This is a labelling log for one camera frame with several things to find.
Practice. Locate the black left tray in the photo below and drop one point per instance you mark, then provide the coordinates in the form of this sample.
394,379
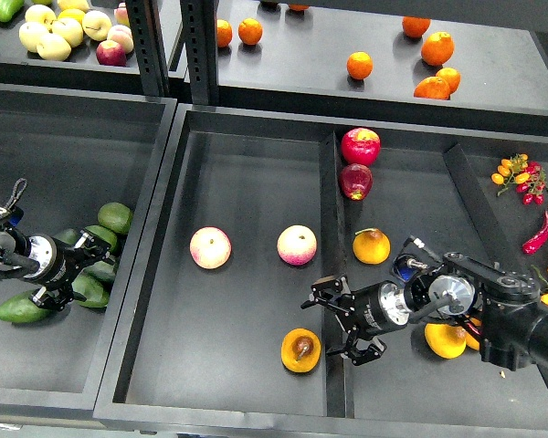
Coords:
77,151

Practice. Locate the black centre tray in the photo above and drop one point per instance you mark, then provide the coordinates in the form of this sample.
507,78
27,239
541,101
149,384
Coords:
198,350

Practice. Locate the yellow pear right lower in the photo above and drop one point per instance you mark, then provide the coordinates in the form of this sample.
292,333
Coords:
446,341

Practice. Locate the pink yellow apple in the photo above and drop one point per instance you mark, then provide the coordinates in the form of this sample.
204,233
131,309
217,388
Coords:
297,245
210,247

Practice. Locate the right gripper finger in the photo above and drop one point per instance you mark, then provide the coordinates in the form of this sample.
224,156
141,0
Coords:
331,292
349,349

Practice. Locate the green avocado top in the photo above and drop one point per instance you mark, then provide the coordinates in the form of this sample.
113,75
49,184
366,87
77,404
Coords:
117,217

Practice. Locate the dark green avocado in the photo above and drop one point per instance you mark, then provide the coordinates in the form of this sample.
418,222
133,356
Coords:
96,295

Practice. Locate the green avocado behind gripper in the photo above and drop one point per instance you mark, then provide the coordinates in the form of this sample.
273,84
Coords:
68,236

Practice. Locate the pale yellow apple centre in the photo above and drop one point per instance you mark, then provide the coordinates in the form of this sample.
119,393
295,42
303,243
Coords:
70,29

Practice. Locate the pale yellow apple front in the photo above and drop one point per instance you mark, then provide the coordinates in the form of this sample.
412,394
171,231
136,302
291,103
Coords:
53,47

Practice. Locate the pale yellow apple right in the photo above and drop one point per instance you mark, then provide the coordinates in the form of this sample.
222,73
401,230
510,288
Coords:
96,25

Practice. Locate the pale yellow apple left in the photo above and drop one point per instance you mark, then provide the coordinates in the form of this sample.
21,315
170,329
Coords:
30,33

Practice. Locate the orange on shelf lower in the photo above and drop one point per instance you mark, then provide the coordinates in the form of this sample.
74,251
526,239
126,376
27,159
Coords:
432,88

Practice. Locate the orange on shelf small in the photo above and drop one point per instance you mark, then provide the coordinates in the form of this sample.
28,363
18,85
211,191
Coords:
451,76

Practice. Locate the orange on shelf centre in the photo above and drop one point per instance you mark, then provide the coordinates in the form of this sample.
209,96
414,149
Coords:
359,65

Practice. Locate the black tray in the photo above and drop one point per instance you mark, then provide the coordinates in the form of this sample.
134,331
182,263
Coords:
77,151
198,350

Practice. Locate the pale yellow apple top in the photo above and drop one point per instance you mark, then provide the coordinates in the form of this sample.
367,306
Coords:
41,14

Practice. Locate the dark red apple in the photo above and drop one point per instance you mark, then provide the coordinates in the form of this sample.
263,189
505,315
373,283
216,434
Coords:
356,181

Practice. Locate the red apple on shelf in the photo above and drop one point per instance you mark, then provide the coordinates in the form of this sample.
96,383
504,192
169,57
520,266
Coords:
111,53

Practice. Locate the pale yellow apple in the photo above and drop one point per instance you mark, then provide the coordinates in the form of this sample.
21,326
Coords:
96,25
30,33
70,29
53,47
41,14

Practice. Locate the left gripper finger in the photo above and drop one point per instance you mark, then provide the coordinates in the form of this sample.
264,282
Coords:
89,250
55,299

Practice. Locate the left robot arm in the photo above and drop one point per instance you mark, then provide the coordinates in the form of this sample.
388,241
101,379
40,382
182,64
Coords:
44,260

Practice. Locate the black shelf post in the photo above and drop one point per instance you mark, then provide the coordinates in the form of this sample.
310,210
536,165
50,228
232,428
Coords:
199,32
148,46

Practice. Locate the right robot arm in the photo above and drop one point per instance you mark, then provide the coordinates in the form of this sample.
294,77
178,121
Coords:
434,288

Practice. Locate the orange on shelf left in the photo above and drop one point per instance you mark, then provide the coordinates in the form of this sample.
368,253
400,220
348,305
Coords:
224,33

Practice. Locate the yellow pear middle right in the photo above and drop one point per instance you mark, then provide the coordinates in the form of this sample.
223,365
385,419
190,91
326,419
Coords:
472,335

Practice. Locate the black shelf post right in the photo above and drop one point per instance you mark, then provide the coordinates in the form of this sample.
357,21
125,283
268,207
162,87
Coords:
199,32

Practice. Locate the pink yellow apple middle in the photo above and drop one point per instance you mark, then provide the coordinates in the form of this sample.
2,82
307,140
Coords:
297,245

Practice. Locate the green avocado far left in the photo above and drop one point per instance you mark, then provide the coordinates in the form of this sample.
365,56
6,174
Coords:
20,309

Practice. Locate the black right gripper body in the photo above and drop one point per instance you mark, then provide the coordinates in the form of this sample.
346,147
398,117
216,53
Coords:
371,311

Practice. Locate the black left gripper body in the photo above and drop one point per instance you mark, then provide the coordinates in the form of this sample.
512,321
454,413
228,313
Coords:
63,267

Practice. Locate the red chili pepper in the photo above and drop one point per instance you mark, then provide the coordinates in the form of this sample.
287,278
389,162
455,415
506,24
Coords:
534,244

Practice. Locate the green avocado middle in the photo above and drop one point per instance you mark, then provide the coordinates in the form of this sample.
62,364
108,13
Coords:
106,235

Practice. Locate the pink peach on shelf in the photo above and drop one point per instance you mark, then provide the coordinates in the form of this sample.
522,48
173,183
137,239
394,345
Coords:
122,35

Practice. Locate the pink yellow apple left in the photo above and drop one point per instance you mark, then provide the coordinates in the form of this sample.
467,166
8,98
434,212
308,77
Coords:
210,247

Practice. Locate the cherry tomato bunch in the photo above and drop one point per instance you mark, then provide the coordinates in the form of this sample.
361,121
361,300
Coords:
524,176

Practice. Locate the bright red apple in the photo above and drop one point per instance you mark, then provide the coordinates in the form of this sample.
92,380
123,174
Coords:
360,146

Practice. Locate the black shelf post left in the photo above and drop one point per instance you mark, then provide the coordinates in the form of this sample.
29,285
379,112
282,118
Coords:
148,46

